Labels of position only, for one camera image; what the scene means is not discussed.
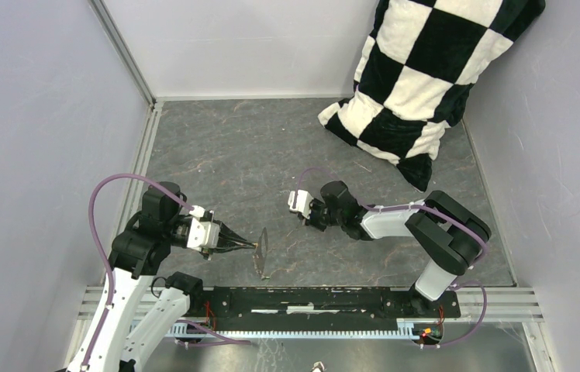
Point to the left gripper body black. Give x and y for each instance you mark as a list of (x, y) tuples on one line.
[(207, 252)]

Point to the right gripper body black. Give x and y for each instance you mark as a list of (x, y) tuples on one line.
[(320, 216)]

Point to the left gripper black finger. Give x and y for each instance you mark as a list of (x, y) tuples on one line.
[(227, 238), (228, 249)]

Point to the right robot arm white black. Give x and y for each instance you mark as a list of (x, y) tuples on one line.
[(453, 237)]

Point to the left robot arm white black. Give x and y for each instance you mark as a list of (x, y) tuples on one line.
[(164, 220)]

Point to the black white checkered blanket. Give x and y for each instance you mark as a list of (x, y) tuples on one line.
[(417, 68)]

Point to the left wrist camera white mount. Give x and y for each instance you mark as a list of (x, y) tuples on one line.
[(193, 238)]

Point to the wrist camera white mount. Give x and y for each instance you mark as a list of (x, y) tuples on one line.
[(299, 202), (193, 238)]

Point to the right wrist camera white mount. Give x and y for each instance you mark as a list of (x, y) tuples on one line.
[(299, 202)]

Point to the white toothed cable duct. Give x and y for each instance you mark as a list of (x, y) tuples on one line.
[(403, 330)]

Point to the aluminium corner frame post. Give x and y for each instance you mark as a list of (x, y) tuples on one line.
[(116, 38)]

